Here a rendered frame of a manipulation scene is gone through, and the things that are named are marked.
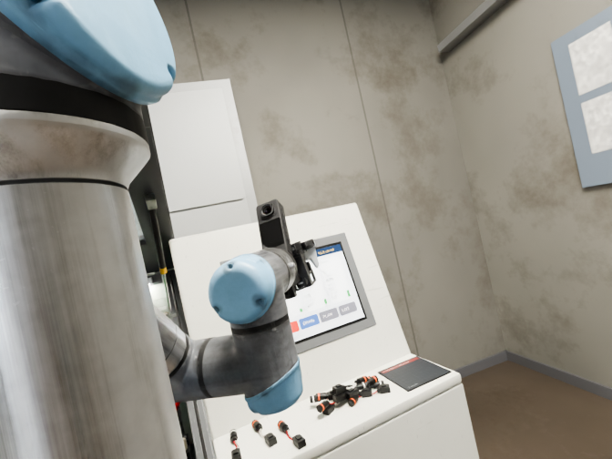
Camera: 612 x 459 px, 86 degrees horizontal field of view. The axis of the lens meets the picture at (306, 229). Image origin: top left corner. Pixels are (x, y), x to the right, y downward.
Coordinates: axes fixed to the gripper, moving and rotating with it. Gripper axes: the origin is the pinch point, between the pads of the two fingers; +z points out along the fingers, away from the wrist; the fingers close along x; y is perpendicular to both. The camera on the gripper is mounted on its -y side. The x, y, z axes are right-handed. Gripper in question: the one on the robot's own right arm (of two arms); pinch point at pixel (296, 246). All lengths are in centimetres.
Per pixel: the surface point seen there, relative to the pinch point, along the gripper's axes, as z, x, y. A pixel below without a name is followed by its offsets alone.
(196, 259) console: 25.4, -38.2, -6.9
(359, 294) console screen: 48, 4, 24
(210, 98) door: 148, -57, -117
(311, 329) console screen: 35.1, -13.5, 27.5
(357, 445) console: 11, -6, 52
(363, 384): 26, -2, 45
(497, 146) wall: 208, 126, -17
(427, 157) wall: 225, 80, -31
